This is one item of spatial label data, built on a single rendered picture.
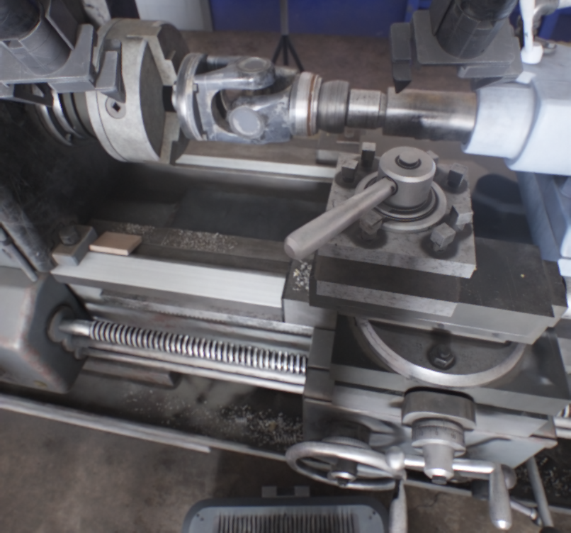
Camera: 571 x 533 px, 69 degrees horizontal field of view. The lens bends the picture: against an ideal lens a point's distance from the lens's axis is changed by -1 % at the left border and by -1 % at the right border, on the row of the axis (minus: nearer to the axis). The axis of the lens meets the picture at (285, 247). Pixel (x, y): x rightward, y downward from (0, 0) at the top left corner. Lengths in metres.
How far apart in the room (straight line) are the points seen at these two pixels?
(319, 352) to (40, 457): 1.21
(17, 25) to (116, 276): 0.53
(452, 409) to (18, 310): 0.78
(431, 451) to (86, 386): 0.94
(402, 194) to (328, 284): 0.14
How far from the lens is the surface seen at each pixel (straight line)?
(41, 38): 0.51
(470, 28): 0.48
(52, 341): 1.03
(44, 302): 0.98
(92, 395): 1.28
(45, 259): 0.92
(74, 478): 1.68
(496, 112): 0.74
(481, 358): 0.64
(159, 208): 1.18
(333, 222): 0.40
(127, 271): 0.89
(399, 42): 0.53
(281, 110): 0.72
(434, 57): 0.51
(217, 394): 1.18
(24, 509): 1.73
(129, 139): 0.77
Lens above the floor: 1.48
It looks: 49 degrees down
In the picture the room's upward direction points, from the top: 3 degrees counter-clockwise
